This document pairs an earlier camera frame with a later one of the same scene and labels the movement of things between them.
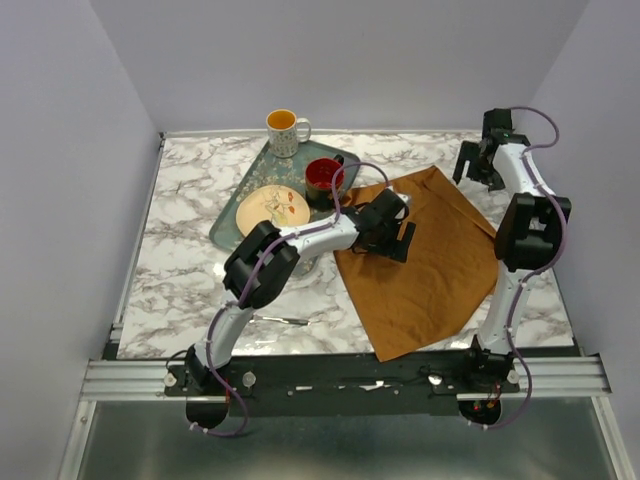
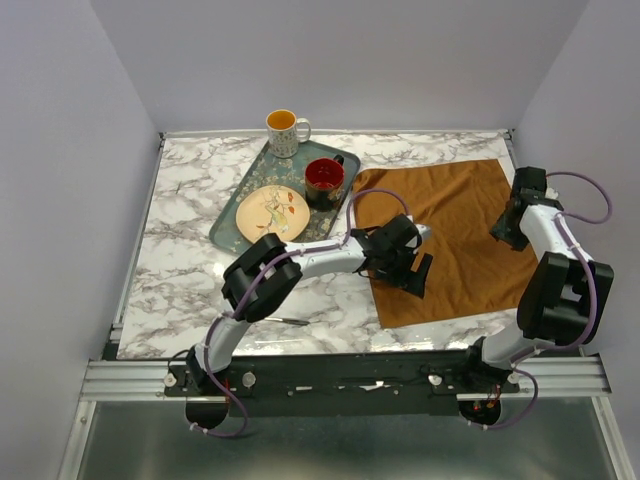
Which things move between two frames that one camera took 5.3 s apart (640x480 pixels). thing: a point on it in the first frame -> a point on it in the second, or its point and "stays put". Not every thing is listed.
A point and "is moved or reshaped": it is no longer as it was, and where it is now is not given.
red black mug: x=319 y=189 stays put
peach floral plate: x=282 y=205 stays put
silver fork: x=291 y=321 stays put
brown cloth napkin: x=447 y=282 is moved or reshaped
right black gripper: x=468 y=152 -> x=498 y=230
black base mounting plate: x=346 y=385 stays put
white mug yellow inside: x=282 y=127 stays put
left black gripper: x=394 y=249 -> x=408 y=281
